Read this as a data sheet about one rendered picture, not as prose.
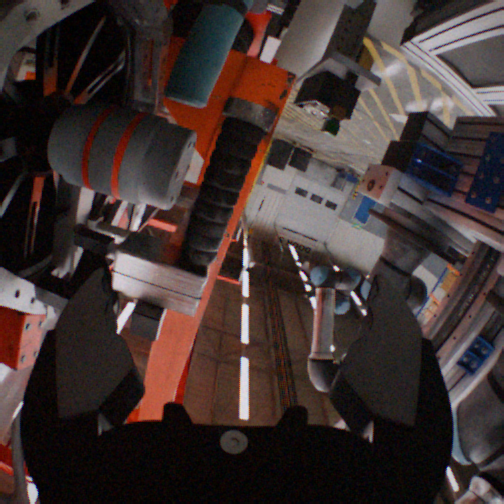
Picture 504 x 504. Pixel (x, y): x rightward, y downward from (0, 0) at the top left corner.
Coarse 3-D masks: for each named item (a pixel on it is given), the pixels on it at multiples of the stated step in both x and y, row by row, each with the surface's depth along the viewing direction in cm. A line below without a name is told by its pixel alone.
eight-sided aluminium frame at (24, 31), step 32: (0, 0) 7; (32, 0) 8; (64, 0) 12; (128, 0) 24; (160, 0) 26; (0, 32) 8; (32, 32) 11; (160, 32) 34; (0, 64) 9; (160, 64) 42; (160, 96) 51; (0, 288) 19; (32, 288) 27
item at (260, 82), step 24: (240, 72) 62; (264, 72) 62; (288, 72) 62; (240, 96) 64; (264, 96) 65; (288, 96) 66; (264, 144) 71; (240, 192) 77; (216, 264) 86; (168, 312) 93; (168, 336) 98; (192, 336) 98; (168, 360) 104; (144, 384) 111; (168, 384) 111; (144, 408) 120
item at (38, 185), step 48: (96, 0) 22; (48, 48) 21; (96, 48) 37; (48, 96) 27; (96, 96) 48; (0, 144) 21; (0, 192) 26; (48, 192) 51; (0, 240) 38; (48, 240) 45
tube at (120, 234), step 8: (96, 216) 42; (88, 224) 41; (96, 224) 42; (104, 224) 42; (104, 232) 42; (112, 232) 43; (120, 232) 43; (128, 232) 44; (120, 240) 43; (168, 240) 47
